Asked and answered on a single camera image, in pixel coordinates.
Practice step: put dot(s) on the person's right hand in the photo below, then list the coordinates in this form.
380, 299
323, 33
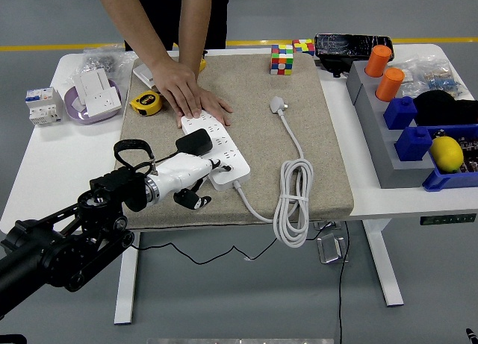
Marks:
179, 83

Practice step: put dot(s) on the black-white robot right hand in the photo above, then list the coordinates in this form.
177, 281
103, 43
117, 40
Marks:
470, 336

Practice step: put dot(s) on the person's left hand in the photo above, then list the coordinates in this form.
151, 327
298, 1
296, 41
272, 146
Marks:
219, 107

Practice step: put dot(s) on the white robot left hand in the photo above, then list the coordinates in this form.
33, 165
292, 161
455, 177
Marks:
183, 172

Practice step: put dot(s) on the black plug adapter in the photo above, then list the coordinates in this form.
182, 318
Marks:
194, 142

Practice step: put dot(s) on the white power strip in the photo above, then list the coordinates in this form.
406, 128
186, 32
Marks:
239, 168

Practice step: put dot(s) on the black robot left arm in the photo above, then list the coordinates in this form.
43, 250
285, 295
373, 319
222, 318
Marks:
45, 254

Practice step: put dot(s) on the person's right forearm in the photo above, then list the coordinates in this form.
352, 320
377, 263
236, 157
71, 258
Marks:
130, 19

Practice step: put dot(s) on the person's left forearm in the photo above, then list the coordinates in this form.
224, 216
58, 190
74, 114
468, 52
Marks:
196, 23

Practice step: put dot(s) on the dark circuit board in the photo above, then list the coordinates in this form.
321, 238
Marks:
470, 146

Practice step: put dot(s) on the yellow black tool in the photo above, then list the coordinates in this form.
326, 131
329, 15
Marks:
202, 65

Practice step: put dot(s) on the yellow tape measure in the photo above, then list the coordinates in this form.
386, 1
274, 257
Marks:
148, 102

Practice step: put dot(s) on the grey-brown mat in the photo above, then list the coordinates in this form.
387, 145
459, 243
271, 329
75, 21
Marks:
254, 153

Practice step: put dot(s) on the person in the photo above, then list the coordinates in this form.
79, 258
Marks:
168, 19

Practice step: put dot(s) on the large Rubik's cube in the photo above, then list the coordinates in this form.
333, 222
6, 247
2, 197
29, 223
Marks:
281, 62

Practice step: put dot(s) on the clear bag of screws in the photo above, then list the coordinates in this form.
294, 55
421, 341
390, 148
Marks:
97, 58

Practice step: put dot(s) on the small Rubik's cube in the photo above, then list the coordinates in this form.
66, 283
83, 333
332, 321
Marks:
304, 45

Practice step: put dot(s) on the purple bowl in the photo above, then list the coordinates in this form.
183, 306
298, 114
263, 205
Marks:
73, 110

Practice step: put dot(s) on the white table leg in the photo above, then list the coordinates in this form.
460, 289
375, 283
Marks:
382, 262
127, 280

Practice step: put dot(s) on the black table control panel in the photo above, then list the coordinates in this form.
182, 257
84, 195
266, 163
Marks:
446, 219

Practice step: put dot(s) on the black film-wrapped device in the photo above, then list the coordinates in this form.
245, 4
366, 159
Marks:
343, 45

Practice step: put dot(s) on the white circuit breaker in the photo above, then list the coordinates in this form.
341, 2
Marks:
40, 105

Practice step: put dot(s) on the blue plastic bin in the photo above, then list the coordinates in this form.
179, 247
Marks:
444, 180

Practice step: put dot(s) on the grey stepped peg holder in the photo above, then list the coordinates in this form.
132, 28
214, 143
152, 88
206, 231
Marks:
377, 135

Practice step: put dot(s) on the orange cylinder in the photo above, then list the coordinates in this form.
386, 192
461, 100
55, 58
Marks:
390, 84
378, 60

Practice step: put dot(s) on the blue block with knob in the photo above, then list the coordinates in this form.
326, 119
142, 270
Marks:
413, 144
400, 114

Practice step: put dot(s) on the yellow lemon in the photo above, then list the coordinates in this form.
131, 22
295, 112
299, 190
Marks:
447, 153

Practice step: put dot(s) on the clear bag of small parts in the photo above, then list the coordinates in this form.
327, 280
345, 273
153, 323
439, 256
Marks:
437, 77

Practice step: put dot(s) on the black cloth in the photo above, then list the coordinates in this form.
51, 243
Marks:
441, 107

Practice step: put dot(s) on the white flat switch panel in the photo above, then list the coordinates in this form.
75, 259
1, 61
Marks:
142, 73

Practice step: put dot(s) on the white wall socket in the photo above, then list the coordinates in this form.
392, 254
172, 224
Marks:
103, 102

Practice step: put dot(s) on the white switch plate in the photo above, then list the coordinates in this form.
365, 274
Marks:
90, 82

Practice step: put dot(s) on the small metal bracket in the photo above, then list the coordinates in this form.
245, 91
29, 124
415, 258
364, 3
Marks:
326, 224

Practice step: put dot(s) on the large metal bracket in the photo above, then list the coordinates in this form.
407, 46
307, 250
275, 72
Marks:
330, 249

